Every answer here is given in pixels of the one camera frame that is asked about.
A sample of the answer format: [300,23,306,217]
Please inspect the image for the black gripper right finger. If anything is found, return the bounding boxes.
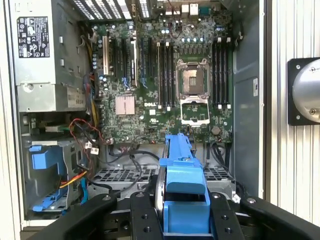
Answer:
[209,191,320,240]

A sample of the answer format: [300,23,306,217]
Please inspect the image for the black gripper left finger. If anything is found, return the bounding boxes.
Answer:
[32,191,165,240]

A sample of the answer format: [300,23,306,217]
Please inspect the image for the hard disk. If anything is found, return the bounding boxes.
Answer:
[154,133,215,237]

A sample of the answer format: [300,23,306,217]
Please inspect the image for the grey perforated disk bay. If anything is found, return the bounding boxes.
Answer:
[91,166,237,201]

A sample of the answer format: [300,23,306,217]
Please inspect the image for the grey metal disk bay cage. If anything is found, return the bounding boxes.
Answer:
[21,139,100,221]

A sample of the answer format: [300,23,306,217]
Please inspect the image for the green motherboard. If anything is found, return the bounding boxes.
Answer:
[89,2,235,146]

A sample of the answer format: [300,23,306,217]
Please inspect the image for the dark grey open PC case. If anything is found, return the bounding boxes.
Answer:
[0,0,272,240]

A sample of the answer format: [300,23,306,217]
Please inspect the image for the metal socket cover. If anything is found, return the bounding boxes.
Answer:
[179,95,211,128]

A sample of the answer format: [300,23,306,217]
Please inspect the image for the silver finned chipset heatsink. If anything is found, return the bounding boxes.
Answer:
[114,94,136,116]

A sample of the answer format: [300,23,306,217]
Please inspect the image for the CPU socket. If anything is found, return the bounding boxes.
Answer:
[176,58,211,98]

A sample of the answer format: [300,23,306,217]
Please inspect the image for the black RAM slot white clips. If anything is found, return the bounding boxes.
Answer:
[226,37,232,110]
[216,37,223,110]
[156,41,162,111]
[165,41,171,111]

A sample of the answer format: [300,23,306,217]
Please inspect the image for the black expansion slot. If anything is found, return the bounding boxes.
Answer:
[147,37,154,76]
[121,37,128,79]
[140,37,146,76]
[113,37,120,79]

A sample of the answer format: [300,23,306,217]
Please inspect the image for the white expansion slot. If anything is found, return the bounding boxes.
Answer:
[102,35,110,76]

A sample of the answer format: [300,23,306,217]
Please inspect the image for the grey power supply with label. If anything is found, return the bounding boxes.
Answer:
[9,0,91,113]

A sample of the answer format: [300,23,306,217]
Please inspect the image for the blue data wire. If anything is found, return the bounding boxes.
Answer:
[79,176,89,206]

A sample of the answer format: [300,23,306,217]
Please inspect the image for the red yellow power wire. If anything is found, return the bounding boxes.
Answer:
[59,169,88,189]

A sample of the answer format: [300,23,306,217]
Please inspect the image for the red black twisted wire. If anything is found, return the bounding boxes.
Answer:
[69,118,109,155]

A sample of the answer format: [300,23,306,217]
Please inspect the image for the blue plastic drive bracket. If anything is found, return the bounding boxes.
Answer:
[28,144,69,213]

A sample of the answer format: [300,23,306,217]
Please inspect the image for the yellow black wire bundle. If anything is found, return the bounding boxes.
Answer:
[83,37,101,131]

